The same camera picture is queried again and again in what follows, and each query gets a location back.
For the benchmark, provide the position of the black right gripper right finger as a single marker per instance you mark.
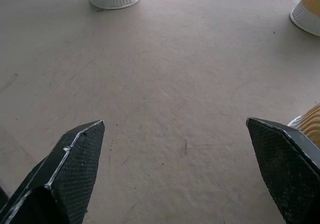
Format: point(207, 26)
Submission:
point(285, 169)

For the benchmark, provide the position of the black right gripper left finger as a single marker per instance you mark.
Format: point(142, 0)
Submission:
point(75, 169)

